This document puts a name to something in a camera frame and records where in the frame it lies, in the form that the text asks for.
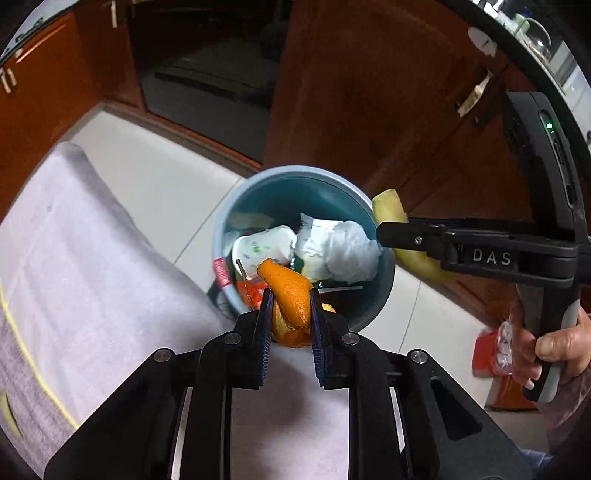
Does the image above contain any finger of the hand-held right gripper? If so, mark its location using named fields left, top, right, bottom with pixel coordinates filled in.
left=376, top=220, right=462, bottom=259

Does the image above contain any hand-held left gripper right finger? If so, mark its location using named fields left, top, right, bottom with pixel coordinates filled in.
left=308, top=286, right=534, bottom=480

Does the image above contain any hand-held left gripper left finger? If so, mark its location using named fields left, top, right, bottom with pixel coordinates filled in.
left=44, top=287, right=278, bottom=480

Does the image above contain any banana peel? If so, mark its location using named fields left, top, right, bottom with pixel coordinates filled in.
left=372, top=188, right=455, bottom=283

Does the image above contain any orange snack wrapper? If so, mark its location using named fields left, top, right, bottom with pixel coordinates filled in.
left=235, top=277, right=269, bottom=308

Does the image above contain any white tissue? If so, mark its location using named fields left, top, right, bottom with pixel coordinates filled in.
left=318, top=220, right=382, bottom=283

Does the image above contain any orange peel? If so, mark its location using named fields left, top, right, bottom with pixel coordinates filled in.
left=257, top=258, right=337, bottom=348

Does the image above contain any white paper cup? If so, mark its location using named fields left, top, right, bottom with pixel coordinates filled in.
left=231, top=225, right=297, bottom=280

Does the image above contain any teal trash bin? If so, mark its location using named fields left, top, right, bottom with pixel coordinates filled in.
left=211, top=166, right=397, bottom=332

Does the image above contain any person's right forearm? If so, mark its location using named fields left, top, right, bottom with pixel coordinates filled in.
left=538, top=364, right=591, bottom=446

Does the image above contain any person's right hand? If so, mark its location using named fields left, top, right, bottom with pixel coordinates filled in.
left=510, top=302, right=591, bottom=391

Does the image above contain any red snack packet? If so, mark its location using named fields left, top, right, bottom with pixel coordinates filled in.
left=475, top=323, right=515, bottom=376

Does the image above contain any wooden counter cabinet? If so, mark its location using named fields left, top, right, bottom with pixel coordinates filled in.
left=263, top=0, right=591, bottom=411

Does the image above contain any person's leg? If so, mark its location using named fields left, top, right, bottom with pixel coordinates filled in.
left=519, top=445, right=555, bottom=472

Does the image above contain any glass kettle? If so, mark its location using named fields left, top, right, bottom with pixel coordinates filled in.
left=510, top=13, right=554, bottom=62

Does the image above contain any black built-in appliance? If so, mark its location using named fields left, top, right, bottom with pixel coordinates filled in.
left=127, top=0, right=289, bottom=162

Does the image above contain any wooden drawer cabinet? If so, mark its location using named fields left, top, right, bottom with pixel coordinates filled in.
left=0, top=9, right=144, bottom=217

